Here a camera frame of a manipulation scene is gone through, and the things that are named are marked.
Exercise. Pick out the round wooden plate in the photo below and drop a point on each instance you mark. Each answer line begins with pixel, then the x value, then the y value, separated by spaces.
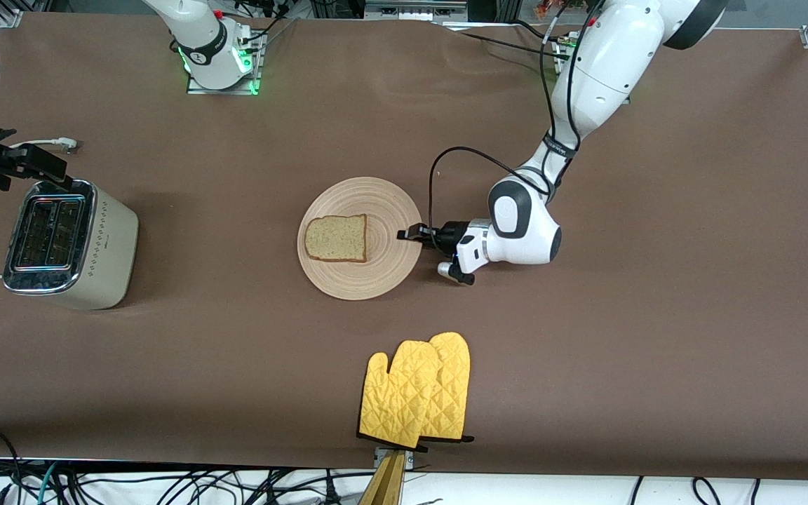
pixel 390 266

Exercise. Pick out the brown bread slice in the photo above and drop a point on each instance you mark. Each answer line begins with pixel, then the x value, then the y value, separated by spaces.
pixel 337 238

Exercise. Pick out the brown table cover sheet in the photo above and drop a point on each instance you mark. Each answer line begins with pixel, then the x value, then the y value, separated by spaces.
pixel 656 315

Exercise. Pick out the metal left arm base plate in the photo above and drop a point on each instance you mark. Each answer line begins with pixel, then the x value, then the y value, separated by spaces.
pixel 558 63

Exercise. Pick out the orange patterned object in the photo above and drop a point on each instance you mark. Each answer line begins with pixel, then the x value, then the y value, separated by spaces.
pixel 551 7

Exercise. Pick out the small metal bracket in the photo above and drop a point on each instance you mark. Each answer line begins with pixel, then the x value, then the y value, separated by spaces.
pixel 379 457

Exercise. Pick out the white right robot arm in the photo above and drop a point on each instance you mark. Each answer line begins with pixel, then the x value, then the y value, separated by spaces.
pixel 200 42

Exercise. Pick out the grey metal enclosure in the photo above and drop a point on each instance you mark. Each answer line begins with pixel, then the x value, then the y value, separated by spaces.
pixel 414 8

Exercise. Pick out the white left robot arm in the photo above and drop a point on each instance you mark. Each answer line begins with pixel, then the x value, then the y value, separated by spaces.
pixel 614 63

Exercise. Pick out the cream and chrome toaster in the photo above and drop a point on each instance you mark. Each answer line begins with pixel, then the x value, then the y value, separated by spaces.
pixel 95 245

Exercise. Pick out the wooden post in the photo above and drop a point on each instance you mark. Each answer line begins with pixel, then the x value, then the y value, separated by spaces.
pixel 384 487

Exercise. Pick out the yellow quilted oven mitt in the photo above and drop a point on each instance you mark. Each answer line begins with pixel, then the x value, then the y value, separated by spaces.
pixel 397 400
pixel 454 393

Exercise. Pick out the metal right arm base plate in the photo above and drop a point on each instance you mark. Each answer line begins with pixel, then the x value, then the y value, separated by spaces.
pixel 258 70

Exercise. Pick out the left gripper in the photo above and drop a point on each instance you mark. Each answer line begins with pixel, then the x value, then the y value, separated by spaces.
pixel 450 234

